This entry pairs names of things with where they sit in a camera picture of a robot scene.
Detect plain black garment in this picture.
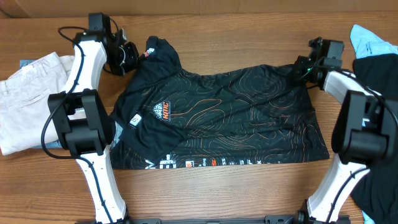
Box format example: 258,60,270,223
351,54,397,224

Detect light blue garment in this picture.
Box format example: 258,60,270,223
350,24,397,223

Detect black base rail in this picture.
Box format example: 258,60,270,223
116,210,323,224

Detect black orange patterned t-shirt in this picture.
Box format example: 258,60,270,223
110,36,330,169

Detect folded beige pants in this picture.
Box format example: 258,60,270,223
1,52,74,156

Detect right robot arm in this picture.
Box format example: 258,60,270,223
288,37,397,223

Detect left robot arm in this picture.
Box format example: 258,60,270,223
44,12,139,223

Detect folded blue jeans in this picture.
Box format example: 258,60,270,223
20,55,68,148

